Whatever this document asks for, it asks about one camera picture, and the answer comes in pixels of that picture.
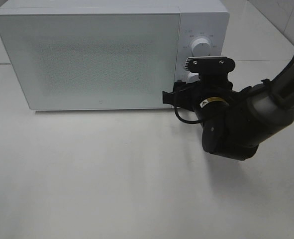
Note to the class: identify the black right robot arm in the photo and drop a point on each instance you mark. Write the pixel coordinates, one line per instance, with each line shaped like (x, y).
(234, 123)

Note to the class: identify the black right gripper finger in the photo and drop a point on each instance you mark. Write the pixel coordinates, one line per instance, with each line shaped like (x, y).
(177, 97)
(210, 65)

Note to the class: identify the white microwave door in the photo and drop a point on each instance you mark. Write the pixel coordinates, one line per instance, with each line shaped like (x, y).
(92, 62)

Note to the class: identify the white microwave oven body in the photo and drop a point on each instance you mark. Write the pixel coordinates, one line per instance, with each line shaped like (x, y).
(208, 18)

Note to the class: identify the white round knob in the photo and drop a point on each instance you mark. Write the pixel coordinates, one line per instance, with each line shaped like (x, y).
(201, 47)
(192, 77)

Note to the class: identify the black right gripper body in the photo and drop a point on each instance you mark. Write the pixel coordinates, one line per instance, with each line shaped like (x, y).
(211, 97)

